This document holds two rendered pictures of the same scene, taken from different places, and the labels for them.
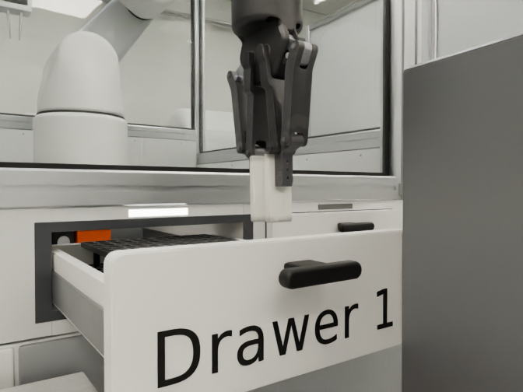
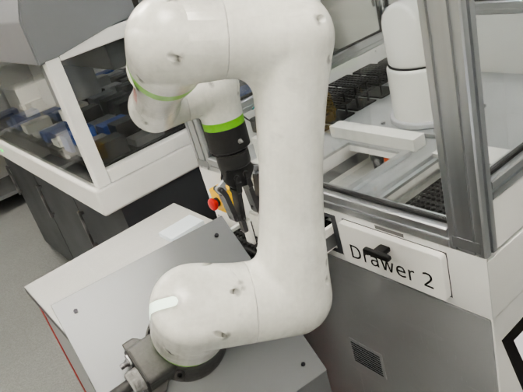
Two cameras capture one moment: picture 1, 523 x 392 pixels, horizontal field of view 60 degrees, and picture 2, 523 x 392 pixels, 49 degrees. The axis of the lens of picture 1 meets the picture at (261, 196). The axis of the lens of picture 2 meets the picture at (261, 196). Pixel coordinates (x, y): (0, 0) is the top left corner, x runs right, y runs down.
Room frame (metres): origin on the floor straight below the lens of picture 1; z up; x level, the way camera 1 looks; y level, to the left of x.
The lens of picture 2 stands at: (0.59, -1.21, 1.62)
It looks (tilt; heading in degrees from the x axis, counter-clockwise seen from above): 26 degrees down; 93
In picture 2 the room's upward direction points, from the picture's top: 16 degrees counter-clockwise
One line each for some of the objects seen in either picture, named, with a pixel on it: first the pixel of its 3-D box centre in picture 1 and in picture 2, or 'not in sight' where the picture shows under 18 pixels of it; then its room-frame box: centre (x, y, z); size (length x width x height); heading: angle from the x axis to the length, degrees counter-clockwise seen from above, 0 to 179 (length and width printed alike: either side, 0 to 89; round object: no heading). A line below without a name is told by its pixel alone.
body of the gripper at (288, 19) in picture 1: (267, 39); (236, 167); (0.48, -0.01, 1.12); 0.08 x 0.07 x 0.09; 35
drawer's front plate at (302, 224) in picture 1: (339, 244); (390, 257); (0.76, -0.13, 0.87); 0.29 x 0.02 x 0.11; 125
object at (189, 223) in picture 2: not in sight; (181, 228); (0.21, 0.48, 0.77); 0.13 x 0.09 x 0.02; 36
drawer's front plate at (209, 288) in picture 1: (289, 306); not in sight; (0.36, -0.02, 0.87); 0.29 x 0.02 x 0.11; 125
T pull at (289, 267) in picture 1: (311, 271); not in sight; (0.34, -0.04, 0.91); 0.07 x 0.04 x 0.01; 125
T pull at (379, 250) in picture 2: (351, 226); (380, 251); (0.74, -0.15, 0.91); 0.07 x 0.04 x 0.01; 125
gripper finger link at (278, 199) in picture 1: (278, 187); (247, 229); (0.46, -0.02, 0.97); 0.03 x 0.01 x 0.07; 125
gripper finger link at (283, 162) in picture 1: (289, 160); (239, 223); (0.45, -0.03, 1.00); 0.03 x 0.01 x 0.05; 35
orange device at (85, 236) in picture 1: (80, 244); not in sight; (0.89, 0.36, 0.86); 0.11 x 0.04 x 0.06; 125
